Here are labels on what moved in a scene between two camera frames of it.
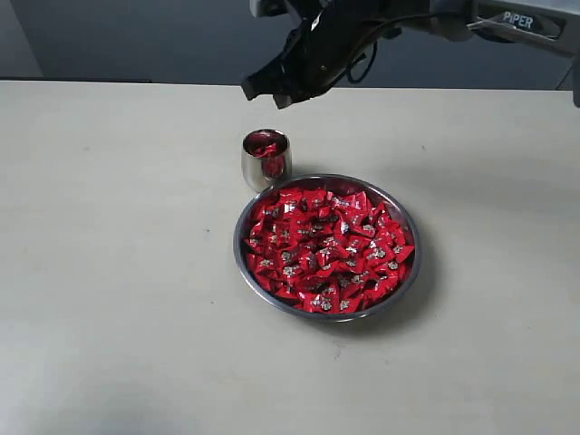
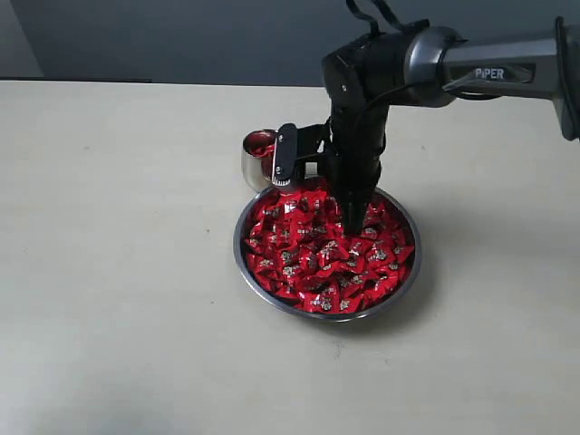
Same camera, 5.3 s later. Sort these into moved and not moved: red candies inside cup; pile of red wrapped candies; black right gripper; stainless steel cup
Moved: black right gripper
Not moved: red candies inside cup; stainless steel cup; pile of red wrapped candies
